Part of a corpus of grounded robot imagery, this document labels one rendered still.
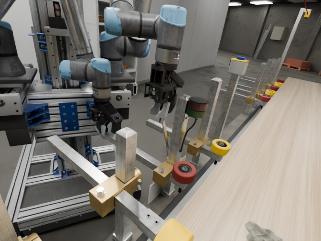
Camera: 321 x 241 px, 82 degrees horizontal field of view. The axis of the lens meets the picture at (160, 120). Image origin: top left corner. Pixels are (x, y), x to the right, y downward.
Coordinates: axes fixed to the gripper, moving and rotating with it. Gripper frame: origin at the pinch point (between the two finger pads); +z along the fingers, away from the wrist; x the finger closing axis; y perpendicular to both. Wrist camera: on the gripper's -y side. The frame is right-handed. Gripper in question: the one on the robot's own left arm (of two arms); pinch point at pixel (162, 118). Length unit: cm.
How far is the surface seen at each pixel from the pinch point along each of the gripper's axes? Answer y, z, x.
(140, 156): 5.3, 16.7, -3.8
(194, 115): 3.2, -7.7, 13.7
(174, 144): 1.7, 6.2, 8.1
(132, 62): -211, 33, -231
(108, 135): 5.2, 16.3, -24.2
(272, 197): -5.5, 12.1, 40.8
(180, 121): 2.0, -3.0, 8.8
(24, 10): -49, -29, -256
